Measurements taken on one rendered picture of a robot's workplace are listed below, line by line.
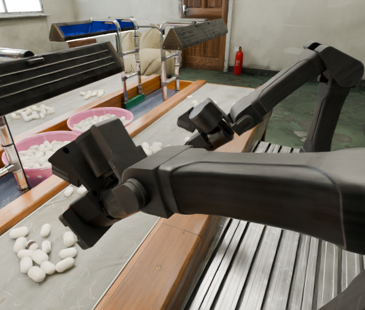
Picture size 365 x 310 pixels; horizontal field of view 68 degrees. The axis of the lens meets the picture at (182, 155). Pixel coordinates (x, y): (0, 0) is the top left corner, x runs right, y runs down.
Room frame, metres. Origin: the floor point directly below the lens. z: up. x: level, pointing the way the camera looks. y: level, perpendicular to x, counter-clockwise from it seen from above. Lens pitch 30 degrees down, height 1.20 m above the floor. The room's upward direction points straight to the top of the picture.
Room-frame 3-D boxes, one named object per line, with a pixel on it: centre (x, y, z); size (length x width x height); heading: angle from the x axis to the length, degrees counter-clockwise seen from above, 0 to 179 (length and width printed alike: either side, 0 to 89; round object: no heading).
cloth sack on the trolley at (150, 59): (3.92, 0.45, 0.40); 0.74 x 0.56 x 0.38; 154
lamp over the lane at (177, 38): (1.32, -0.08, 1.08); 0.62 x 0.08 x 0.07; 156
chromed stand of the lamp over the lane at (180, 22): (1.36, -0.01, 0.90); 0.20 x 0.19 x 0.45; 156
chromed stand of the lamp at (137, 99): (1.52, 0.35, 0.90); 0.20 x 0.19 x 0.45; 156
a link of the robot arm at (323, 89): (0.67, -0.38, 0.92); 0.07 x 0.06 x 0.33; 2
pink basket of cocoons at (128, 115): (1.05, 0.34, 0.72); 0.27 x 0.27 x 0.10
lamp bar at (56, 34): (1.55, 0.43, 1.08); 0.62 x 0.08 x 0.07; 156
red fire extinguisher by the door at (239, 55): (5.06, -1.02, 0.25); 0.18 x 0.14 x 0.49; 153
